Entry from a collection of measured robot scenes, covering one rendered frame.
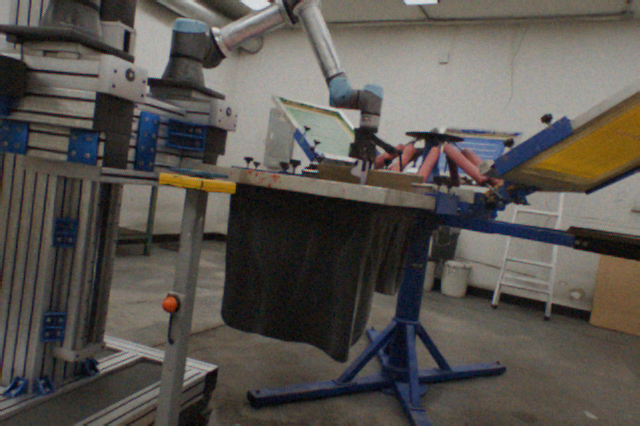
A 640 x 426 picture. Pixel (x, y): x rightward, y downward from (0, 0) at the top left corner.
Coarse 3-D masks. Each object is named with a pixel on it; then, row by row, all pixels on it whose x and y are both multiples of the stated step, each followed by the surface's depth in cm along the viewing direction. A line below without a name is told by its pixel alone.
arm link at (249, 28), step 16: (320, 0) 188; (256, 16) 187; (272, 16) 186; (288, 16) 185; (208, 32) 189; (224, 32) 189; (240, 32) 188; (256, 32) 189; (224, 48) 190; (208, 64) 194
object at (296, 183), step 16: (208, 176) 142; (240, 176) 137; (256, 176) 135; (272, 176) 133; (288, 176) 131; (304, 192) 129; (320, 192) 127; (336, 192) 125; (352, 192) 123; (368, 192) 121; (384, 192) 119; (400, 192) 129; (432, 208) 161
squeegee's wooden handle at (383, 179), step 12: (324, 168) 191; (336, 168) 189; (348, 168) 187; (324, 180) 191; (336, 180) 189; (348, 180) 187; (360, 180) 185; (372, 180) 183; (384, 180) 181; (396, 180) 179; (408, 180) 177; (420, 180) 175; (408, 192) 177
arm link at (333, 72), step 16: (288, 0) 174; (304, 0) 170; (304, 16) 172; (320, 16) 172; (320, 32) 171; (320, 48) 171; (320, 64) 172; (336, 64) 171; (336, 80) 168; (336, 96) 169; (352, 96) 177
